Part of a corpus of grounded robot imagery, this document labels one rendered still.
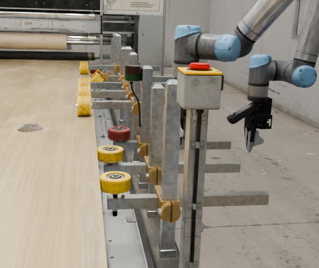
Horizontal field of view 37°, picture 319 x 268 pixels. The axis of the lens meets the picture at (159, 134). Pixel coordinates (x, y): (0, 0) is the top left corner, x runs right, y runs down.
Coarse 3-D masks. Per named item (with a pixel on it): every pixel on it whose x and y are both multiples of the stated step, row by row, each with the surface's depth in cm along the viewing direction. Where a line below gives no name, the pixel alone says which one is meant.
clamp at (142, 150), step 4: (136, 136) 178; (140, 144) 169; (144, 144) 168; (148, 144) 168; (140, 148) 167; (144, 148) 167; (148, 148) 167; (140, 152) 167; (144, 152) 168; (148, 152) 168; (140, 156) 170
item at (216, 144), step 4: (124, 140) 174; (128, 140) 175; (132, 140) 176; (136, 140) 176; (208, 140) 179; (212, 140) 179; (216, 140) 179; (220, 140) 180; (224, 140) 180; (228, 140) 180; (116, 144) 172; (120, 144) 173; (124, 144) 173; (128, 144) 173; (132, 144) 174; (136, 144) 174; (184, 144) 176; (208, 144) 178; (212, 144) 178; (216, 144) 178; (220, 144) 179; (224, 144) 179; (228, 144) 179; (124, 148) 173; (128, 148) 174; (132, 148) 174; (136, 148) 174; (180, 148) 177; (184, 148) 177; (208, 148) 178; (212, 148) 179; (216, 148) 179; (220, 148) 179; (224, 148) 179; (228, 148) 179
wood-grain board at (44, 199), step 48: (0, 96) 229; (48, 96) 233; (0, 144) 151; (48, 144) 153; (96, 144) 155; (0, 192) 112; (48, 192) 113; (96, 192) 114; (0, 240) 90; (48, 240) 90; (96, 240) 91
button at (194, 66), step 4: (192, 64) 89; (196, 64) 88; (200, 64) 88; (204, 64) 88; (208, 64) 89; (192, 68) 89; (196, 68) 88; (200, 68) 88; (204, 68) 88; (208, 68) 89
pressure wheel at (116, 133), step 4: (112, 128) 173; (116, 128) 174; (120, 128) 173; (124, 128) 175; (128, 128) 174; (108, 132) 172; (112, 132) 170; (116, 132) 169; (120, 132) 169; (124, 132) 170; (128, 132) 171; (108, 136) 172; (112, 136) 170; (116, 136) 170; (120, 136) 170; (124, 136) 170; (128, 136) 172; (116, 140) 170; (120, 140) 170
